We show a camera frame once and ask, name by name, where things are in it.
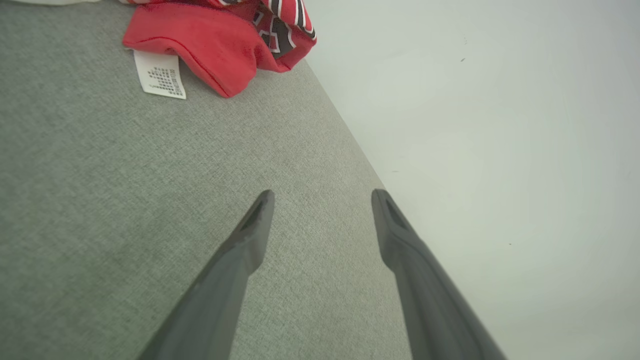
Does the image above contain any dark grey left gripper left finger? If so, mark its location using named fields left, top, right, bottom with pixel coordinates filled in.
left=137, top=189, right=276, bottom=360

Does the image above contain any grey fabric sofa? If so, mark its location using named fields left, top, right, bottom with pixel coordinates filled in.
left=0, top=0, right=413, bottom=360

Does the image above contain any red Bulls basketball jersey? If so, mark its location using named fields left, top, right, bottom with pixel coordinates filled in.
left=120, top=0, right=318, bottom=100

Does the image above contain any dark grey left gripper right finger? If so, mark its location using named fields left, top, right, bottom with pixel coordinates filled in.
left=371, top=188, right=508, bottom=360

